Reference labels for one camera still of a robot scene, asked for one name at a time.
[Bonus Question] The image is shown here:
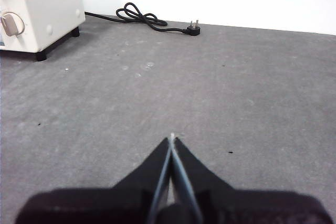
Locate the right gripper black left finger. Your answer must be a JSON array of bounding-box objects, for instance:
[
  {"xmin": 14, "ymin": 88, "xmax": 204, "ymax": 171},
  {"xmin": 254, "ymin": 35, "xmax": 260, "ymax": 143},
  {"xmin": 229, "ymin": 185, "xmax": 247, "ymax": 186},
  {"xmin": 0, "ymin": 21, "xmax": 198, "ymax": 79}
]
[{"xmin": 15, "ymin": 137, "xmax": 172, "ymax": 224}]

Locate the white toaster oven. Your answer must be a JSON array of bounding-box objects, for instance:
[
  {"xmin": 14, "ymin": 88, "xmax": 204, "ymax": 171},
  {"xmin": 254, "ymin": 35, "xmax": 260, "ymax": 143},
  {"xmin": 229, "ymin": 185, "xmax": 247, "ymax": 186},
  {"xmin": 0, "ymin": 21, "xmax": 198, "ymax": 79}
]
[{"xmin": 0, "ymin": 0, "xmax": 87, "ymax": 62}]

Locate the black power cable with plug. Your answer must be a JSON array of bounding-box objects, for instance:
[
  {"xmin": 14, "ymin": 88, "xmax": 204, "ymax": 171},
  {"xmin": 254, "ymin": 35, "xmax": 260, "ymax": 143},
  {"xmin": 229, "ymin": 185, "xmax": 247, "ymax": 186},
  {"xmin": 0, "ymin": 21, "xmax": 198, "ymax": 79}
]
[{"xmin": 84, "ymin": 2, "xmax": 202, "ymax": 37}]

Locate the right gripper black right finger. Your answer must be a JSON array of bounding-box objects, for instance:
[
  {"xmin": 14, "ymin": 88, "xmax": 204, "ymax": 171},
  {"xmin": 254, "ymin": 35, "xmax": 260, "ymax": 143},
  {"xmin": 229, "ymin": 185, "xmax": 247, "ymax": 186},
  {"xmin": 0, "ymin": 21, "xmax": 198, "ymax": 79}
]
[{"xmin": 171, "ymin": 137, "xmax": 334, "ymax": 224}]

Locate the beige oven knob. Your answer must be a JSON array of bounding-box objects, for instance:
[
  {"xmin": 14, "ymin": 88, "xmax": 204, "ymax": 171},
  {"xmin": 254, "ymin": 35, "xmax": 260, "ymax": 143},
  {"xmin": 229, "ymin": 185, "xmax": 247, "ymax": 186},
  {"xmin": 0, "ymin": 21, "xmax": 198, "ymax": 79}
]
[{"xmin": 0, "ymin": 11, "xmax": 26, "ymax": 37}]

